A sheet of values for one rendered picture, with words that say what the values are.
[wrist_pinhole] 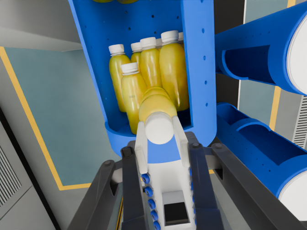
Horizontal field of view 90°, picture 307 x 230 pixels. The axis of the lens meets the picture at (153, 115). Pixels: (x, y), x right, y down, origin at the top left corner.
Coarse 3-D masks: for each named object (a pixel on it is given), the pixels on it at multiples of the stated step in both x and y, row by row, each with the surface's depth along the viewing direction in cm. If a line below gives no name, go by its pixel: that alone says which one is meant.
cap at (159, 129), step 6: (150, 120) 20; (156, 120) 20; (162, 120) 20; (168, 120) 20; (150, 126) 20; (156, 126) 20; (162, 126) 20; (168, 126) 20; (150, 132) 20; (156, 132) 20; (162, 132) 20; (168, 132) 20; (150, 138) 21; (156, 138) 21; (162, 138) 21; (168, 138) 21
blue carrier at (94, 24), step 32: (160, 0) 43; (192, 0) 22; (96, 32) 39; (128, 32) 46; (160, 32) 46; (192, 32) 24; (96, 64) 38; (192, 64) 25; (192, 96) 27; (128, 128) 46; (192, 128) 29; (160, 160) 30
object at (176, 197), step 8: (168, 192) 72; (176, 192) 72; (168, 200) 68; (176, 200) 68; (184, 200) 67; (168, 208) 63; (176, 208) 63; (184, 208) 62; (168, 216) 60; (176, 216) 59; (184, 216) 59; (168, 224) 59; (176, 224) 58; (184, 224) 58
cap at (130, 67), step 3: (129, 63) 35; (132, 63) 35; (135, 63) 36; (123, 66) 35; (126, 66) 35; (129, 66) 35; (132, 66) 35; (135, 66) 36; (123, 69) 36; (126, 69) 35; (129, 69) 35; (132, 69) 36; (135, 69) 36; (123, 72) 36; (126, 72) 36
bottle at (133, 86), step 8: (128, 72) 36; (136, 72) 36; (128, 80) 35; (136, 80) 36; (144, 80) 38; (128, 88) 36; (136, 88) 36; (144, 88) 37; (128, 96) 36; (136, 96) 36; (128, 104) 37; (136, 104) 37; (128, 112) 38; (136, 112) 38; (136, 120) 38; (136, 128) 39
